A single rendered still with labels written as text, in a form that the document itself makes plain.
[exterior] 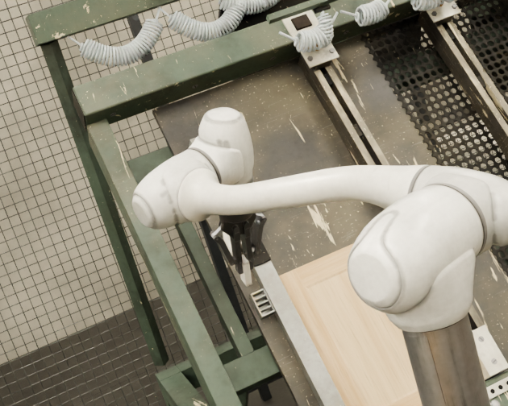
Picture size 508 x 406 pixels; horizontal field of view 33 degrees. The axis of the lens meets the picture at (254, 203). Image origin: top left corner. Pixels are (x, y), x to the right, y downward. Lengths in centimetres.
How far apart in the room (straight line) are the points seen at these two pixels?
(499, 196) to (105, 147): 136
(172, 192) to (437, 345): 58
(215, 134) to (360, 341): 87
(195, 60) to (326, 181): 109
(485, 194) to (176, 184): 57
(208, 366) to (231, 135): 75
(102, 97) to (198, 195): 93
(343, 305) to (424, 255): 116
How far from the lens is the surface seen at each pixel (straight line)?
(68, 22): 290
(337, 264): 236
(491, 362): 234
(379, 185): 144
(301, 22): 260
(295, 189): 149
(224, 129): 165
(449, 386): 130
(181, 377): 329
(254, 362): 230
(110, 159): 240
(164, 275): 226
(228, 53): 252
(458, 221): 124
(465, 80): 271
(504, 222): 131
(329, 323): 231
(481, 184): 132
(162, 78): 246
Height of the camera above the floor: 200
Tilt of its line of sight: 12 degrees down
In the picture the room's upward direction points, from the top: 19 degrees counter-clockwise
